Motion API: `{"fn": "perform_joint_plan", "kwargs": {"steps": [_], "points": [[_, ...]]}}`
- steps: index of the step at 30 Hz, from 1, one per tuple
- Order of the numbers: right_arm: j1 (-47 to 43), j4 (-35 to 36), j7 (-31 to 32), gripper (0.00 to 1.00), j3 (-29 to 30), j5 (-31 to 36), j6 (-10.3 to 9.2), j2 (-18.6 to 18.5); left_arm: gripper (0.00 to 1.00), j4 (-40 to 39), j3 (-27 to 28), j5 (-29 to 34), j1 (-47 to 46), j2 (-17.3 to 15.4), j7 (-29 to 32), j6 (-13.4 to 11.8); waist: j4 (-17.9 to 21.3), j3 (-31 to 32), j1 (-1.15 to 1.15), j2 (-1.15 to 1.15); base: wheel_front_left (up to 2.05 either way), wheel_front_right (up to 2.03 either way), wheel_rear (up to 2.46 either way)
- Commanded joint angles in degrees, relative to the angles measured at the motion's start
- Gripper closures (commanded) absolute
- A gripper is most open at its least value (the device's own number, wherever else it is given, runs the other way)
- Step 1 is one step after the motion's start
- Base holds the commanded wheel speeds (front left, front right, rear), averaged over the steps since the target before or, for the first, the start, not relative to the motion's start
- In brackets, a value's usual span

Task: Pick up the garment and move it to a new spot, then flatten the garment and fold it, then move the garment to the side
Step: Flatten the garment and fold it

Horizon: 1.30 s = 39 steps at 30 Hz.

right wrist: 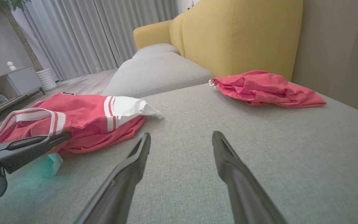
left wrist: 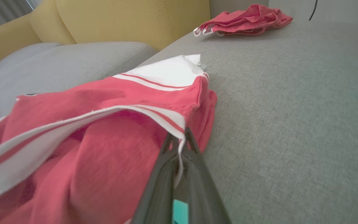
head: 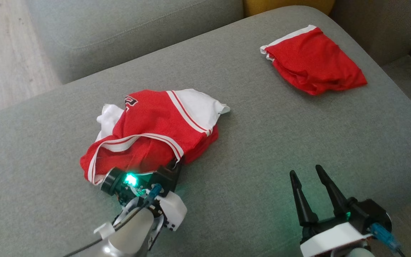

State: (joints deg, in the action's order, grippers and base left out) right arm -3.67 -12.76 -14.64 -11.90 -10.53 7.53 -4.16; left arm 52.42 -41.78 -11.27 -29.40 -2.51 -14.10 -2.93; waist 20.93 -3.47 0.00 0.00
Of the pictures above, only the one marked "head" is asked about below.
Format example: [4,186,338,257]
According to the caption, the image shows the red white shorts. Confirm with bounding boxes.
[260,25,368,96]

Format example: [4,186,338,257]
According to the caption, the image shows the red white striped jersey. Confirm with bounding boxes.
[80,89,231,186]

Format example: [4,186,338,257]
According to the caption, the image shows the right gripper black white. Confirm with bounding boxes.
[290,165,394,257]

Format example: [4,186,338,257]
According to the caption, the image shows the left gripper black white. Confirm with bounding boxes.
[100,157,188,232]

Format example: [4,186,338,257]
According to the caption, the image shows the large grey sofa seat cushion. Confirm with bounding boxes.
[0,5,411,257]

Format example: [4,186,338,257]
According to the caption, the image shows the yellow cushion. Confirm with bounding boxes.
[243,0,336,17]

